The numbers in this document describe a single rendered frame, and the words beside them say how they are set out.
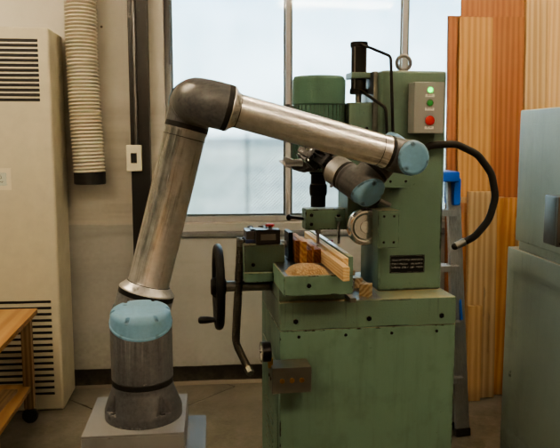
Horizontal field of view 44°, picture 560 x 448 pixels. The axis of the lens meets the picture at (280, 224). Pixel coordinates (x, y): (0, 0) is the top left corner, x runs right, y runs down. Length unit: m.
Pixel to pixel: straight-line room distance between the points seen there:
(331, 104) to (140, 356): 1.04
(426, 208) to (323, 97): 0.50
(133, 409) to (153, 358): 0.13
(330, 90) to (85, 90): 1.53
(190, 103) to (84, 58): 1.81
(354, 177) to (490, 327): 1.86
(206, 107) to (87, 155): 1.81
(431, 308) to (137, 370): 1.01
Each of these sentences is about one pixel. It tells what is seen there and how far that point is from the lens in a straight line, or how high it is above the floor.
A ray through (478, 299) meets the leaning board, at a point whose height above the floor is 0.51.
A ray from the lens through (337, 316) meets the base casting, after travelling 2.18.
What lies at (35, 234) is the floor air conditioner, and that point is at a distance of 3.41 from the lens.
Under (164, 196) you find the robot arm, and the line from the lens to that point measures 1.81.
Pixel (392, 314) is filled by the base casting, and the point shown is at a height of 0.75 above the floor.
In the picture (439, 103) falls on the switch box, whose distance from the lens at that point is 2.26.
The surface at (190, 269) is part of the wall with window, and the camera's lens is 3.64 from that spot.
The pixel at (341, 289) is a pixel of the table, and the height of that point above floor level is 0.86.
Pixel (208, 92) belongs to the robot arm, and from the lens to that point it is 1.69.
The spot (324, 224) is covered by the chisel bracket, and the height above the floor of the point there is 1.02.
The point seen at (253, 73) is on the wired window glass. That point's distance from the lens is 3.66.
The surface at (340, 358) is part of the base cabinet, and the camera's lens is 2.23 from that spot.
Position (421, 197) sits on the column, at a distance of 2.32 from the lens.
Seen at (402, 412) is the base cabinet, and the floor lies 0.42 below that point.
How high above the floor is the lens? 1.31
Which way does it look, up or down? 7 degrees down
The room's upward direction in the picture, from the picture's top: straight up
